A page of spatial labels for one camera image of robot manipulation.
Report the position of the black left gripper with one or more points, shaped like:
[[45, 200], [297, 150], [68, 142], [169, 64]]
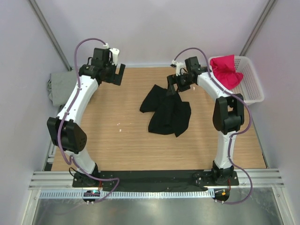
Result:
[[115, 78]]

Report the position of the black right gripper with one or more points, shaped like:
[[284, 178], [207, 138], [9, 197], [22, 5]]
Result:
[[172, 79]]

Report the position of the black t shirt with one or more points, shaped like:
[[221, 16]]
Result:
[[171, 114]]

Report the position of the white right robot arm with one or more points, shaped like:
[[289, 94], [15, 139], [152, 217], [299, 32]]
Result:
[[228, 114]]

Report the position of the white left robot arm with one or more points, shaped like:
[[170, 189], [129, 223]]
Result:
[[64, 129]]

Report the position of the pink t shirt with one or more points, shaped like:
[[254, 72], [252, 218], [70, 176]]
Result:
[[224, 70]]

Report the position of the grey folded t shirt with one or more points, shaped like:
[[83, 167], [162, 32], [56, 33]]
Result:
[[60, 86]]

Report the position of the white plastic laundry basket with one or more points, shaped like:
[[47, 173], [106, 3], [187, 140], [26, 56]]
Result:
[[249, 86]]

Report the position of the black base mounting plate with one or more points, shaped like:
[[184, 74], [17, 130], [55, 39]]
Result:
[[155, 181]]

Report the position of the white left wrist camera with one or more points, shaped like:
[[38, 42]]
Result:
[[113, 55]]

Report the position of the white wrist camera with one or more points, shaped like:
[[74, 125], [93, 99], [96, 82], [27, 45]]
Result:
[[178, 66], [113, 55]]

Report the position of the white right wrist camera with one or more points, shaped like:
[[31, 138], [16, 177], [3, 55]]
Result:
[[178, 66]]

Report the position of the left aluminium corner post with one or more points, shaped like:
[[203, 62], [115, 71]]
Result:
[[48, 31]]

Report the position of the aluminium corner post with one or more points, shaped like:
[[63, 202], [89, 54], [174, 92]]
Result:
[[48, 31], [268, 8]]

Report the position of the right aluminium corner post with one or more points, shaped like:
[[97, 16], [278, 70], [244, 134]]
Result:
[[268, 8]]

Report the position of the white slotted cable duct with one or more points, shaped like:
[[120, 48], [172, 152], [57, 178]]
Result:
[[94, 194]]

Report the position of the aluminium frame rail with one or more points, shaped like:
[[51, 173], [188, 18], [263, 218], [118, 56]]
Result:
[[255, 177]]

